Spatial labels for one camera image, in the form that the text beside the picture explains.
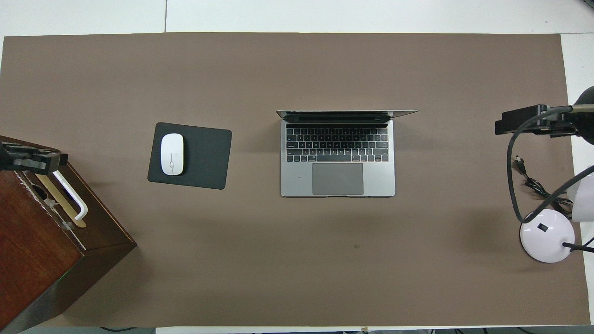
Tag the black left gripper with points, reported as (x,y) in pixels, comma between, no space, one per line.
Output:
(7,155)

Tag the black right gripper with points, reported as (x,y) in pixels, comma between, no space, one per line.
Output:
(559,123)

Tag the silver Apple laptop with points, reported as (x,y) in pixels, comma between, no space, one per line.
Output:
(338,178)

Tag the dark wooden box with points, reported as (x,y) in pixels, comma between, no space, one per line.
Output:
(28,241)

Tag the white desk lamp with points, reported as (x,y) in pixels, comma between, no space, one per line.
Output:
(543,241)

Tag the white computer mouse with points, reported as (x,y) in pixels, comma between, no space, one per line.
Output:
(172,153)

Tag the black mouse pad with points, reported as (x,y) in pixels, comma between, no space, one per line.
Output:
(204,157)

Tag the brown table mat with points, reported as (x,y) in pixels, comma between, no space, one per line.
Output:
(325,269)

